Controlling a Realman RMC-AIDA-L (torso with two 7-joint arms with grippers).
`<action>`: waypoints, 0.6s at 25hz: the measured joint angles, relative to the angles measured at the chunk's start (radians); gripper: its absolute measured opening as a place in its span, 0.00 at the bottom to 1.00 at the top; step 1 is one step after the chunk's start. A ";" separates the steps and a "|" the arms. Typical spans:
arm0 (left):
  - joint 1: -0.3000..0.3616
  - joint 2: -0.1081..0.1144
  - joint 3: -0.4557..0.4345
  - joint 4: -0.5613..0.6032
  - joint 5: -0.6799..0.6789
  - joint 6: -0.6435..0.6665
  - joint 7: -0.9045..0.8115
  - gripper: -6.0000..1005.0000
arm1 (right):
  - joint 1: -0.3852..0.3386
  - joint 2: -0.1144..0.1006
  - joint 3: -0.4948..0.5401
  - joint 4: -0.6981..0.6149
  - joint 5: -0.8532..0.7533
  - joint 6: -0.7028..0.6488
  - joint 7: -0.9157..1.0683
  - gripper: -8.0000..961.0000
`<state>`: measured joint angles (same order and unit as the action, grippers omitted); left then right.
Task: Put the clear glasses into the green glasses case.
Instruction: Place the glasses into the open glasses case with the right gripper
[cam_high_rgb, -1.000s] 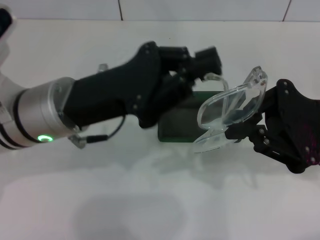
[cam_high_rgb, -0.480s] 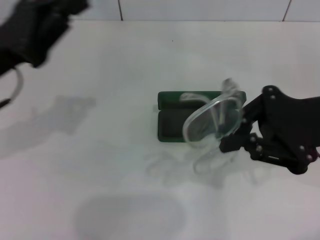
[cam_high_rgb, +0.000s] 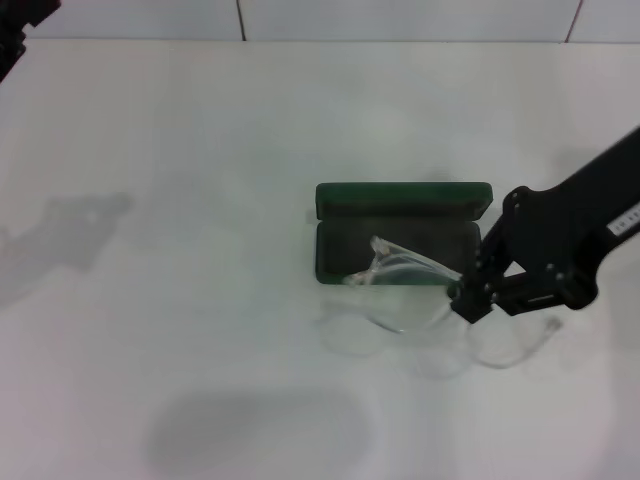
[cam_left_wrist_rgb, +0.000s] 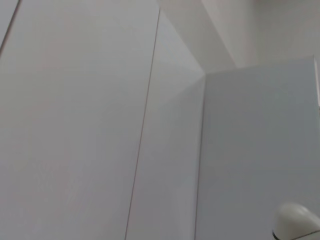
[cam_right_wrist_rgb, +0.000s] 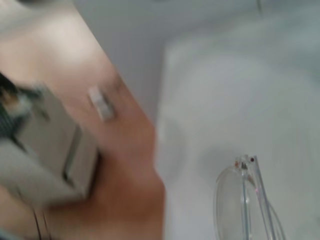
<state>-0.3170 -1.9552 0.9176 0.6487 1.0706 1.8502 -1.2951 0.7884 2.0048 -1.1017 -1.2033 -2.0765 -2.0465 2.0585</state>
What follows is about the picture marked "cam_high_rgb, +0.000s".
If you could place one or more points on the clear white plastic glasses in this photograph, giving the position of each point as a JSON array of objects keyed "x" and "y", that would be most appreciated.
[{"x": 385, "y": 260}]

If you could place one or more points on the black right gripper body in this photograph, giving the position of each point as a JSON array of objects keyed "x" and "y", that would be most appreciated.
[{"x": 565, "y": 225}]

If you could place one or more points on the green glasses case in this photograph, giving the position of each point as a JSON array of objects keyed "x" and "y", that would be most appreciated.
[{"x": 400, "y": 210}]

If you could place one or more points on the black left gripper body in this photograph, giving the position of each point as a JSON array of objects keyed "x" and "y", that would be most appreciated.
[{"x": 12, "y": 30}]

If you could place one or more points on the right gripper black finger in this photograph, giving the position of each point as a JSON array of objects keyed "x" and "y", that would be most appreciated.
[
  {"x": 472, "y": 300},
  {"x": 530, "y": 295}
]

